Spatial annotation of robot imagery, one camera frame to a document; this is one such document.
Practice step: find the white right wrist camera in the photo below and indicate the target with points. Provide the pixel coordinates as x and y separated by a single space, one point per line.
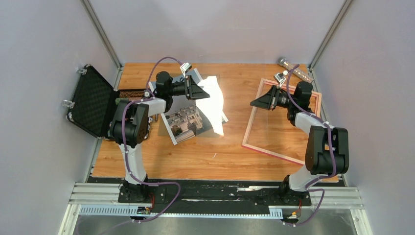
280 77

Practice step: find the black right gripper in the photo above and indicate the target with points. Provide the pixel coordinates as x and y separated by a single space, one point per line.
268 100

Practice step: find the clear acrylic sheet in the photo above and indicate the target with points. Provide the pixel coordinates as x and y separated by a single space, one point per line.
237 97

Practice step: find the city buildings photo print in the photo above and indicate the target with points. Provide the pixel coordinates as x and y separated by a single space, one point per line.
212 107

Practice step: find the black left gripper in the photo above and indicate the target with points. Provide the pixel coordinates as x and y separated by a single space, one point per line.
195 92

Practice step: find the brown cardboard backing board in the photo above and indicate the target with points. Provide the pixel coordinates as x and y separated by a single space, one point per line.
162 129

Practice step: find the black poker chip case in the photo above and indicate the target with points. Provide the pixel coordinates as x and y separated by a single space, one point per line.
95 101

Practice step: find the wooden picture frame pink inlay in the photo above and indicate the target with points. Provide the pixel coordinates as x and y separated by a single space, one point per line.
270 133

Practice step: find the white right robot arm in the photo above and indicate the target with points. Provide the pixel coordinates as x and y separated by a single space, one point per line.
327 151

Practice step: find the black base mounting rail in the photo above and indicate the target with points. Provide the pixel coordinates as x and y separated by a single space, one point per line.
212 197

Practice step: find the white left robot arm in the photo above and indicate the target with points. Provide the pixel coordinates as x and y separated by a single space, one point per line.
130 124

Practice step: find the glittery silver tube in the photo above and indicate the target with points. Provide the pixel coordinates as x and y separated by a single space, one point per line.
304 76

